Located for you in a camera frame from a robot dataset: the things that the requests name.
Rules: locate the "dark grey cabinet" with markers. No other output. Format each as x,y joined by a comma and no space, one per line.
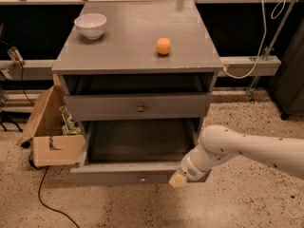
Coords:
287,85

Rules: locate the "grey top drawer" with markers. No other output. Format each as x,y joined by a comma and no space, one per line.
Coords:
137,106

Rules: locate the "orange fruit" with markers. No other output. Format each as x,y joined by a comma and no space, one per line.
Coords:
163,46

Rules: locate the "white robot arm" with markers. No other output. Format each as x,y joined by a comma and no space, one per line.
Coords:
217,144

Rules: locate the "grey drawer cabinet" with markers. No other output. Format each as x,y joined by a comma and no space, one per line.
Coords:
125,59

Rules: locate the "green snack bag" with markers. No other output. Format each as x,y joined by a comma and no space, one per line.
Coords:
70,127

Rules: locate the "grey drawer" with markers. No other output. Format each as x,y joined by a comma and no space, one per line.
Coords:
137,106
134,151

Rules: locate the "cardboard box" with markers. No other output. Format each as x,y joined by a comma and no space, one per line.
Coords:
44,130

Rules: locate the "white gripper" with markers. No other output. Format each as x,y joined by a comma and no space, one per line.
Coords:
188,169

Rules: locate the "metal rod stand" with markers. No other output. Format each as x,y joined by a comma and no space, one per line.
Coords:
252,86

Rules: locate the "white bowl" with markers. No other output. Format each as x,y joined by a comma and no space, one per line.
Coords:
91,25

